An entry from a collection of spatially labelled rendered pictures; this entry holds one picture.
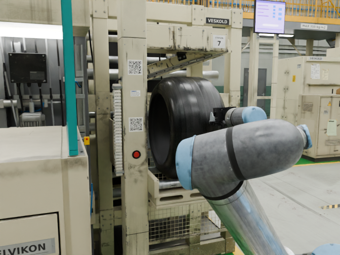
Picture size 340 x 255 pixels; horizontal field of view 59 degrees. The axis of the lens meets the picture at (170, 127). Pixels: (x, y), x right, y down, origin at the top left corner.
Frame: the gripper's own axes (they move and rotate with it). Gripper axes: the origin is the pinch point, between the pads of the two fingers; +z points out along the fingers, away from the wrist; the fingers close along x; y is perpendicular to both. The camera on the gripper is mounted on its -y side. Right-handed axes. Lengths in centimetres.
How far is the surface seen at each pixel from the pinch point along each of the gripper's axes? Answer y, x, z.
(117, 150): -12, 43, 24
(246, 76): 148, -619, 887
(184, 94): 14.6, 11.1, 6.5
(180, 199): -39.9, 11.9, 15.7
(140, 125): 0.1, 30.6, 21.0
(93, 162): -27, 49, 100
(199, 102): 10.5, 4.2, 4.0
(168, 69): 36, 1, 56
